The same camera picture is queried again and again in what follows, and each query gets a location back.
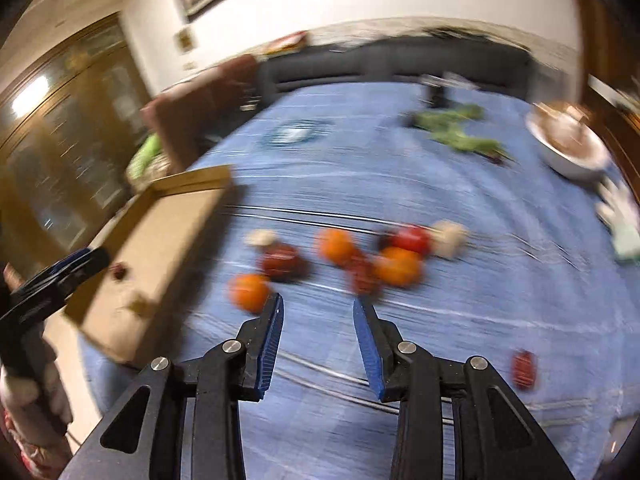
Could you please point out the small wall plaque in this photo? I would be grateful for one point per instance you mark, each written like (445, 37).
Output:
(184, 40)

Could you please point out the cardboard tray box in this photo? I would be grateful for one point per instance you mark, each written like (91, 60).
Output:
(158, 236)

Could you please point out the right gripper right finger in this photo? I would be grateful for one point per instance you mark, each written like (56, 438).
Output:
(378, 341)

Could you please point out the white bowl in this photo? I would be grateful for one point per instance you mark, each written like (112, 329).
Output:
(572, 168)

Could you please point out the dark red jujube date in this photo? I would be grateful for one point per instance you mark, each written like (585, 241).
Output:
(362, 277)

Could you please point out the black leather sofa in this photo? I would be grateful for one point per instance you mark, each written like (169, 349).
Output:
(493, 67)

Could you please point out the white corn cob piece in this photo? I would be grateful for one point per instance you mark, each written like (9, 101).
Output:
(260, 238)

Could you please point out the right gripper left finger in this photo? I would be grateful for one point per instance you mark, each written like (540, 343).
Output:
(260, 338)

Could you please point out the small red date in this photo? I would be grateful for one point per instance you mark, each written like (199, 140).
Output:
(524, 370)

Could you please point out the black cup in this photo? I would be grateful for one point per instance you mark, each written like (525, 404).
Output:
(435, 92)

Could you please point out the wooden sideboard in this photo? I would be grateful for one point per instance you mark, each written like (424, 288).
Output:
(617, 124)

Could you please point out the left hand white glove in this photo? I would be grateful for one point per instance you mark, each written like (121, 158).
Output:
(43, 451)

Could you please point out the green leafy vegetable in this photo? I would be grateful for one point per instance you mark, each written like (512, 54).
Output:
(446, 127)

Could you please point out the orange mandarin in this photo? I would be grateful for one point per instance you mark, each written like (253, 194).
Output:
(397, 267)
(336, 246)
(249, 292)

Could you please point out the red book on sofa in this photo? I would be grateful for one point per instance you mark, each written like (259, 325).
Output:
(288, 44)

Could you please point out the brown armchair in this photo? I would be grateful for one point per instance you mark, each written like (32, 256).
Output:
(184, 113)

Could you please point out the small date in tray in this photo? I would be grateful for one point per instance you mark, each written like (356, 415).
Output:
(119, 271)

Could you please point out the red cherry tomato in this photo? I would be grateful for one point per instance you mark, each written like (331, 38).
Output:
(413, 239)

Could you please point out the white glove on table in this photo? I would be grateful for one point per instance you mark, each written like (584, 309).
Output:
(620, 213)

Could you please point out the green patterned blanket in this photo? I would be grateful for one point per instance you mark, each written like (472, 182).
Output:
(148, 164)

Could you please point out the blue plaid tablecloth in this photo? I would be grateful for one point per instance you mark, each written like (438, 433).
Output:
(473, 245)

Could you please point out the brown bag in bowl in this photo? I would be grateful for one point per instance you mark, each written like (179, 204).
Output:
(564, 127)

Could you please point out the wooden glass cabinet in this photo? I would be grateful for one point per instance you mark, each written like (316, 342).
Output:
(70, 123)

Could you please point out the large red jujube date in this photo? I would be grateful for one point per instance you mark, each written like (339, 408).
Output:
(282, 262)

